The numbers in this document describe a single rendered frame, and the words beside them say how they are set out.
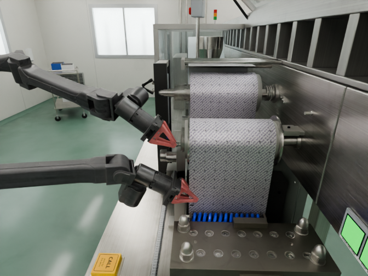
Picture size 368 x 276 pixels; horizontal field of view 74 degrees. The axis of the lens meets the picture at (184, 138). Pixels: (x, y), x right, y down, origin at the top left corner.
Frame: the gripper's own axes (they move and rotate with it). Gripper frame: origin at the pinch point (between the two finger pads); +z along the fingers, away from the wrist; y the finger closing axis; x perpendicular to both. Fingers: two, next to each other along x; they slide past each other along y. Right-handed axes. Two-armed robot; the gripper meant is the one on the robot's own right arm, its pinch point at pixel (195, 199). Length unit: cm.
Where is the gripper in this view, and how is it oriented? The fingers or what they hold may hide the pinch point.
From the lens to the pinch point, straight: 75.9
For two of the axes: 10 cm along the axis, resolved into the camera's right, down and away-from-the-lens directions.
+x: 4.7, -8.1, -3.6
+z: 8.8, 4.4, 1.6
